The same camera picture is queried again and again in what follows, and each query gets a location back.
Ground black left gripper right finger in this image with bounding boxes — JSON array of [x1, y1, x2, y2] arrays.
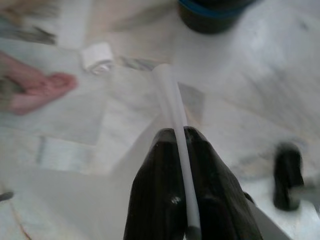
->
[[183, 126, 265, 240]]

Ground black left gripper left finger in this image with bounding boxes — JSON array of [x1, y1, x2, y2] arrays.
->
[[123, 127, 188, 240]]

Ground person black shirt beige trousers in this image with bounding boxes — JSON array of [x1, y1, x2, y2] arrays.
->
[[0, 49, 79, 116]]

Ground black bucket blue band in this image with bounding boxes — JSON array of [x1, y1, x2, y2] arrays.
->
[[176, 0, 265, 35]]

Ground black upright post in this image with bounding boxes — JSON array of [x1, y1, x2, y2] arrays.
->
[[273, 141, 305, 211]]

